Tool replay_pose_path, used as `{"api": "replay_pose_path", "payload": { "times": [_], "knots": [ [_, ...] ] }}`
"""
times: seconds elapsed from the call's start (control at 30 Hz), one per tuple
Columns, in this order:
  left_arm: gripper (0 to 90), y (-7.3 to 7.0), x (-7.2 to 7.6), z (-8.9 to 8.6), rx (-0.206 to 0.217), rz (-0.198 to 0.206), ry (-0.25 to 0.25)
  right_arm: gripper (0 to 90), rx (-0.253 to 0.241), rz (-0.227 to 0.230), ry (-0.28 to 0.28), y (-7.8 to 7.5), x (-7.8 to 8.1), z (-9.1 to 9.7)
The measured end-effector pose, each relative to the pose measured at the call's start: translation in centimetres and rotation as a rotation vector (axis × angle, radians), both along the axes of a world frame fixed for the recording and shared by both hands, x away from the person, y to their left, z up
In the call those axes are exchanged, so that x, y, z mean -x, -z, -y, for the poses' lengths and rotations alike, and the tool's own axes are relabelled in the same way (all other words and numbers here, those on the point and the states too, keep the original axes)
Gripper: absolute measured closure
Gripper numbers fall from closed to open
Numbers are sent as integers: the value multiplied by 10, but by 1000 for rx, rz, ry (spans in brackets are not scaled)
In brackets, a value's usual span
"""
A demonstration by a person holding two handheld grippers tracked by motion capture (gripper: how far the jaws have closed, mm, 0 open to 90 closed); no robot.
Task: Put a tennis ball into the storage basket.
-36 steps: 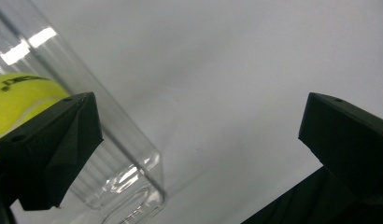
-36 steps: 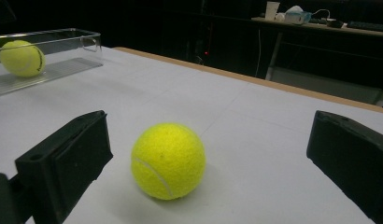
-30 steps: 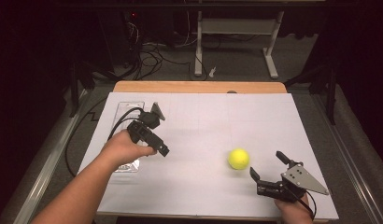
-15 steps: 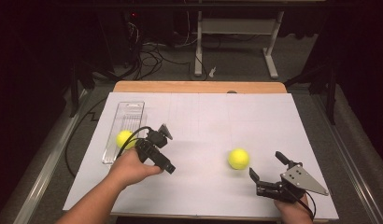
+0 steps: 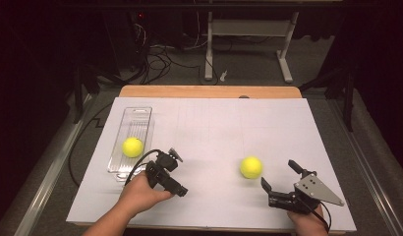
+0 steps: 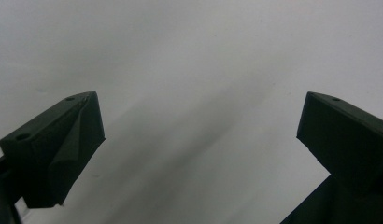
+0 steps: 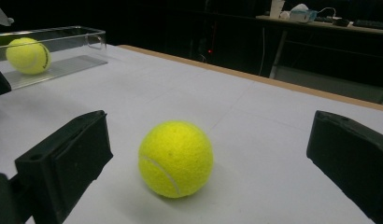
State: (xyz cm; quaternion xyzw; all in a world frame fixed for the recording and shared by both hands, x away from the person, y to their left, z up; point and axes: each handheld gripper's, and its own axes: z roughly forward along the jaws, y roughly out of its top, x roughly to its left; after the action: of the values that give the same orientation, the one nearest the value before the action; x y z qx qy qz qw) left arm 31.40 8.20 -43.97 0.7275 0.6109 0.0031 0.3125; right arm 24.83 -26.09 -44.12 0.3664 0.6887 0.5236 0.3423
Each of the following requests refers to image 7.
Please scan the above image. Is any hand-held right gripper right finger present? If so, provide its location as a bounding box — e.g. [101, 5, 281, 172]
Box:
[305, 110, 383, 224]

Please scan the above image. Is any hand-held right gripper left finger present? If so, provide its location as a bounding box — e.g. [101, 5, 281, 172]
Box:
[14, 109, 114, 224]

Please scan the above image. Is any yellow tennis ball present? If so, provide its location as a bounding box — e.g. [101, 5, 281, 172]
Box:
[5, 36, 53, 76]
[137, 119, 215, 200]

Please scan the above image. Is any clear plastic container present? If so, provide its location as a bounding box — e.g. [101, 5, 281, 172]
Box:
[0, 25, 108, 91]

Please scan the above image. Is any white table cover board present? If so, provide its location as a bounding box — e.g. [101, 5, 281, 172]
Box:
[0, 44, 383, 224]

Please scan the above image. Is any black keyboard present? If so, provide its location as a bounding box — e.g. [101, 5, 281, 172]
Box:
[352, 19, 383, 32]

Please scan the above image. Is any small black desk device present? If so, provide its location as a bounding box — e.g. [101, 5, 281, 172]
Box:
[332, 18, 351, 28]

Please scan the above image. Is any wooden table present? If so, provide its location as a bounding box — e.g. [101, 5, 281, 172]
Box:
[118, 44, 383, 114]

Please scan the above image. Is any white and blue tissue pack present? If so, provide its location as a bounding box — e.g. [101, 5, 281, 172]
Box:
[288, 3, 319, 23]

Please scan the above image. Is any dark equipment with red light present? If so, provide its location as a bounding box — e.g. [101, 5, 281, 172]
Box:
[192, 18, 225, 63]

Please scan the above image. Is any white metal frame desk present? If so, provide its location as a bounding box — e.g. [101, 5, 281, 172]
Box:
[255, 14, 383, 105]

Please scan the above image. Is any thin white cable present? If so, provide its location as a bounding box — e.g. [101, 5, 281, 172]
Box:
[316, 7, 337, 19]

